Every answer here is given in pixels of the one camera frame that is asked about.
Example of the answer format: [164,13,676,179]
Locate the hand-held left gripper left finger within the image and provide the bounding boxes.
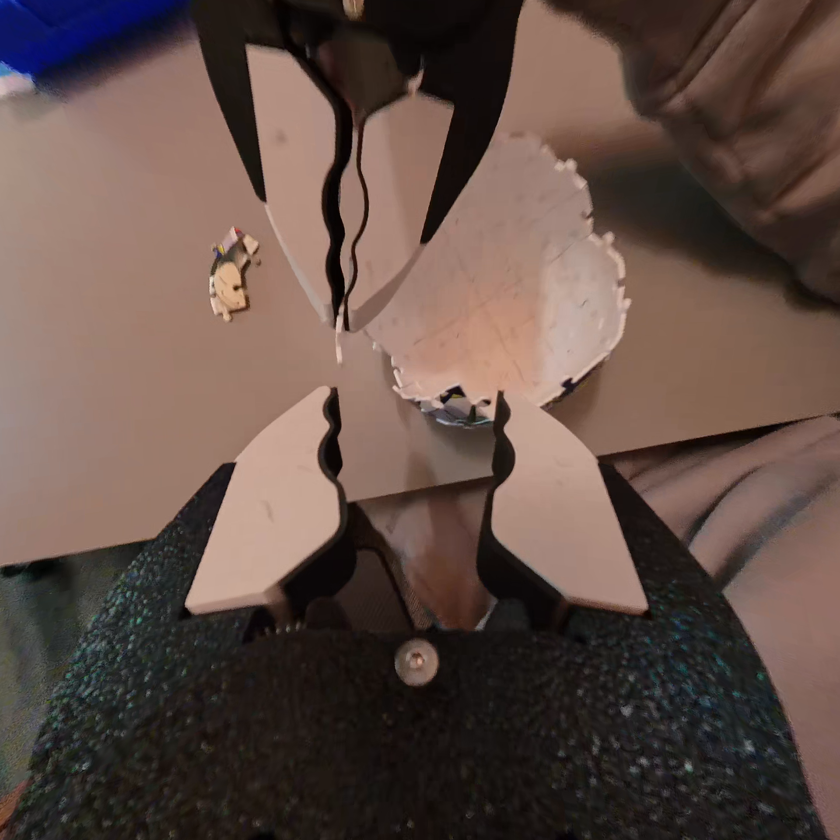
[184,386,358,618]

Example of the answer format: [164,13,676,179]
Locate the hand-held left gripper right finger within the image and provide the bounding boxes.
[476,390,651,627]

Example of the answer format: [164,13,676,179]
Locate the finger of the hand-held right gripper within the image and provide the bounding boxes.
[245,45,349,324]
[343,91,455,332]

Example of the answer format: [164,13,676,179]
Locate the half-built puzzle ball shell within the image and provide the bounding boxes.
[364,131,632,429]

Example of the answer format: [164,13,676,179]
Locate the person's right forearm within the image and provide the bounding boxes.
[551,0,840,304]

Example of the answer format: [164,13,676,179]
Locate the joined printed puzzle pieces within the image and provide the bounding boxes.
[209,226,262,322]

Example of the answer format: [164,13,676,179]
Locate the person's grey clothing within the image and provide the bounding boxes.
[610,413,840,840]

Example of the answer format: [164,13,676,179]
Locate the blue plastic bin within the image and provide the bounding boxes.
[0,0,193,78]

